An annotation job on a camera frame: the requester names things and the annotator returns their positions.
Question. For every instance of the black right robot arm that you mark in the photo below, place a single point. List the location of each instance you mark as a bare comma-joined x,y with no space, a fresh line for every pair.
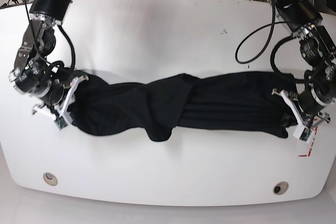
32,71

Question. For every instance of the table grommet hole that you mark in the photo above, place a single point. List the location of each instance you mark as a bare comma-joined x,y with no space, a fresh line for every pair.
280,188
50,179

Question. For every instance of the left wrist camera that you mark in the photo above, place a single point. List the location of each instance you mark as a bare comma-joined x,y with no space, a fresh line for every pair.
304,134

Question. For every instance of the black T-shirt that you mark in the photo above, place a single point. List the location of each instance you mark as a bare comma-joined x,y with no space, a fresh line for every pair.
240,101

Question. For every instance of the right table grommet hole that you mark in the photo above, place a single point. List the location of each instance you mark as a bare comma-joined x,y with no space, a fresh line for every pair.
280,188

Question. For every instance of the left table grommet hole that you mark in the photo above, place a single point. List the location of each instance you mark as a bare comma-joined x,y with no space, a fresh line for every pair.
50,179

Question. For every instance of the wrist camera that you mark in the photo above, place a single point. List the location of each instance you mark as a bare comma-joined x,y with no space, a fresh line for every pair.
304,134
62,122

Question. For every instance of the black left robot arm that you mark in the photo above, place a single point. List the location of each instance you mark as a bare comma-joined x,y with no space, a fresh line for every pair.
318,50

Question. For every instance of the red tape rectangle marking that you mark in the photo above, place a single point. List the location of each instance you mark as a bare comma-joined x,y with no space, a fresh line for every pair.
311,144

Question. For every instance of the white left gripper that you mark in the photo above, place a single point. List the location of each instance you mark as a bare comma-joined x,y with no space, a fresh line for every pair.
306,122

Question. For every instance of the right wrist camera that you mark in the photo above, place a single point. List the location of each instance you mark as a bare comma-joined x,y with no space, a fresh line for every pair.
62,122

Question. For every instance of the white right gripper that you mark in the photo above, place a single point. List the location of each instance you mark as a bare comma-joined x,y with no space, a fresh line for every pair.
56,98

